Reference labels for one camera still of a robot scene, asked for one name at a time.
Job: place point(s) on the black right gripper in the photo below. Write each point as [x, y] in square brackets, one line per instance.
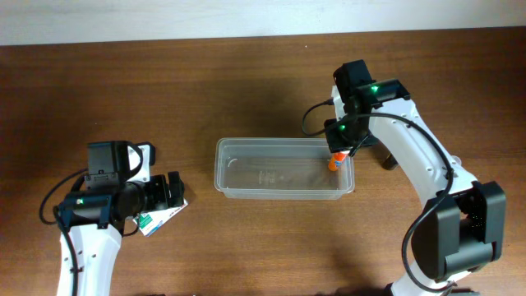
[336, 143]

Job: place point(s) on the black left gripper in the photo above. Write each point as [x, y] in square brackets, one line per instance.
[162, 199]

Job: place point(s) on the green white medicine box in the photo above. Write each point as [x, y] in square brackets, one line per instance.
[150, 222]

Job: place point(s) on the orange tube white cap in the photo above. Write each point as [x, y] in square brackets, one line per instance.
[337, 159]

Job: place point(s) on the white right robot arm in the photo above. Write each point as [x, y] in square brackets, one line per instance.
[461, 227]

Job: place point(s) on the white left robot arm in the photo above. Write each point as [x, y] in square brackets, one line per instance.
[94, 222]

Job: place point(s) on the clear plastic container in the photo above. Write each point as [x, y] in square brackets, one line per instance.
[280, 169]

